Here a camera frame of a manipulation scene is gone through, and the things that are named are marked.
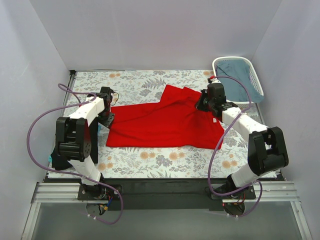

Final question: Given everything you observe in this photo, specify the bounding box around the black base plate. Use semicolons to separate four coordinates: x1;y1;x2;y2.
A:
77;178;256;211

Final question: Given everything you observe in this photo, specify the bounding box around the red t shirt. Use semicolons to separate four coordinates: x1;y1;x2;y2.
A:
106;85;224;150

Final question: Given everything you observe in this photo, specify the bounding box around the grey-blue t shirt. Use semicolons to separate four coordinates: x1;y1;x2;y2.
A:
216;59;264;103

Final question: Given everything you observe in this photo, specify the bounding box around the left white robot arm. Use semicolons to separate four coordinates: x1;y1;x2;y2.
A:
51;87;115;200

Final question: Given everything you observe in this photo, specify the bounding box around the white plastic basket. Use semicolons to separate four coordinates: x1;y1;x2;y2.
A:
212;56;264;106

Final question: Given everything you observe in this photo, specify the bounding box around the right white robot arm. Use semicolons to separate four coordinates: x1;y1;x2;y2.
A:
195;83;289;199

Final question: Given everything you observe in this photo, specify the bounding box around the aluminium frame rail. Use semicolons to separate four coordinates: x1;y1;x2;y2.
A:
32;181;300;203

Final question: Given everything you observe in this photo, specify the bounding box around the folded black t shirt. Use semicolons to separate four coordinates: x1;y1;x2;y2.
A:
50;120;99;171

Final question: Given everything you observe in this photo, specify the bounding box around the floral table cloth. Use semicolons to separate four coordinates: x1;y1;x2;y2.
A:
47;69;278;179

